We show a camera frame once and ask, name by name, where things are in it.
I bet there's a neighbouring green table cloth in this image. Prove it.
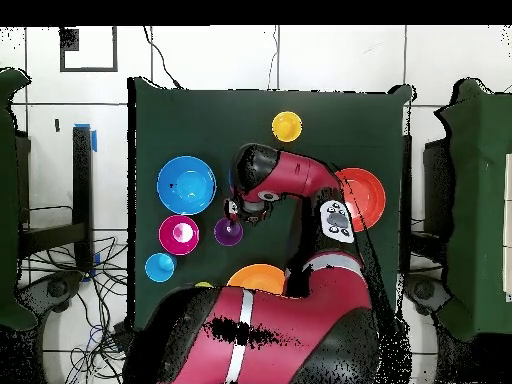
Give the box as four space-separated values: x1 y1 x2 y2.
434 77 512 341
0 67 39 331

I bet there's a black square floor marker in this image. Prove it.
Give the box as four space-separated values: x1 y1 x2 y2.
59 26 119 73

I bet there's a pink bowl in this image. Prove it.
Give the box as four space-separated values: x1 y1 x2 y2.
158 214 200 256

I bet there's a blue tape strip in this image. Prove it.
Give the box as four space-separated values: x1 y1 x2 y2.
74 122 98 154

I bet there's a black stand base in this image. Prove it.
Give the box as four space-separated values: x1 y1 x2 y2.
17 270 85 317

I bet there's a black table frame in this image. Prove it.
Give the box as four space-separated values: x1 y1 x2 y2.
15 125 95 273

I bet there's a dark green table cloth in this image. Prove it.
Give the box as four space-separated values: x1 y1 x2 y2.
126 76 415 333

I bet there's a large shallow orange bowl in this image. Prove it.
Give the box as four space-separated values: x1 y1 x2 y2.
334 167 387 234

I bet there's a large blue bowl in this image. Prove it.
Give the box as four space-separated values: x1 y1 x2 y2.
156 155 218 216

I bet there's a blue cup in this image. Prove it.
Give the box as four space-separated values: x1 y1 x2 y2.
144 252 178 284

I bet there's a purple cup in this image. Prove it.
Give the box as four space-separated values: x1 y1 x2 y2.
212 216 244 247

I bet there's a thin black floor cable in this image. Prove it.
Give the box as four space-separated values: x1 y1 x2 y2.
142 26 181 90

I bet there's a large yellow bowl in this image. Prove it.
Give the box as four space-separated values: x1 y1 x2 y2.
226 263 288 296

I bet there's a grey stand base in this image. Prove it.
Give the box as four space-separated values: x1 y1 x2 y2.
403 273 451 317

